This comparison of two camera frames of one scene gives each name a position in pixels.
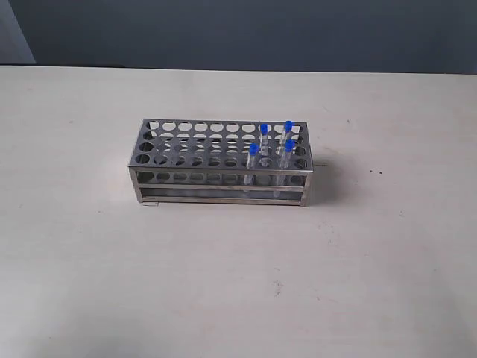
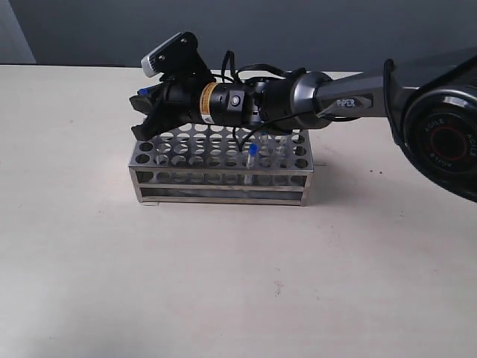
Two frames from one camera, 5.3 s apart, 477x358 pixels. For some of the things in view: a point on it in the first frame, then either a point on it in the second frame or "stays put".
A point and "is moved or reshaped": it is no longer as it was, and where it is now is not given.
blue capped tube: [288, 127] is moved or reshaped
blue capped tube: [264, 139] stays put
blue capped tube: [252, 164] stays put
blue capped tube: [289, 146] → [144, 91]
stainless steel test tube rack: [217, 162] stays put
